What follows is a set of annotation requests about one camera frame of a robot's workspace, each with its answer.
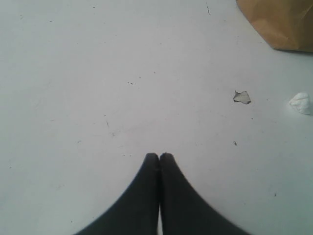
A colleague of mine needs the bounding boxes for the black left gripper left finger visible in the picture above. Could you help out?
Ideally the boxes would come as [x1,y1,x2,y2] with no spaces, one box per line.
[78,153,159,235]

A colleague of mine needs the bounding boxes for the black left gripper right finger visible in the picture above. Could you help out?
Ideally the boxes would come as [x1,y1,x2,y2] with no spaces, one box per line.
[159,153,248,235]

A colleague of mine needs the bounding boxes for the brown paper shopping bag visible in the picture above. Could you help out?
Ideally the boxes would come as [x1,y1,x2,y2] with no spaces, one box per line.
[236,0,313,52]

